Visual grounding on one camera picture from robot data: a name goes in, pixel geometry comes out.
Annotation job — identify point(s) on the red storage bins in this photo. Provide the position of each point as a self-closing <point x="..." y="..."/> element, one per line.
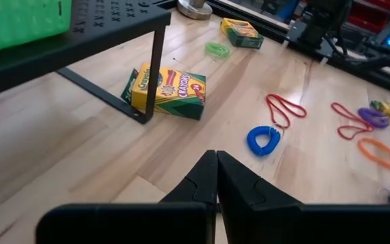
<point x="374" y="17"/>

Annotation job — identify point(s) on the white globe lamp brass base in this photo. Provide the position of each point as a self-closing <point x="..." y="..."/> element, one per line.
<point x="195" y="11"/>

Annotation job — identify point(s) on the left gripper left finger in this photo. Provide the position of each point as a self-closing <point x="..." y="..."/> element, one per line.
<point x="130" y="225"/>

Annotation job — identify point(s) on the black perforated metal shelf riser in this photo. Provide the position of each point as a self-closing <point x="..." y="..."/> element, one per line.
<point x="113" y="20"/>

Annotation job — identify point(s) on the red rubber band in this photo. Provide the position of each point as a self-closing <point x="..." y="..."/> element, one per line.
<point x="333" y="105"/>
<point x="269" y="97"/>

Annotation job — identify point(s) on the green plastic basket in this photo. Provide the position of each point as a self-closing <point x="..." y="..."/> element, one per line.
<point x="19" y="23"/>

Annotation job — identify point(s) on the orange rubber band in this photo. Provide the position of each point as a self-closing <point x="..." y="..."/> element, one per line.
<point x="360" y="144"/>

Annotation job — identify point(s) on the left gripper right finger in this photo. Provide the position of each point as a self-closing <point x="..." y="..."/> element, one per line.
<point x="300" y="225"/>

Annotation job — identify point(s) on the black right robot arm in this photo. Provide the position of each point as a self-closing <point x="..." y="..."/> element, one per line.
<point x="320" y="27"/>

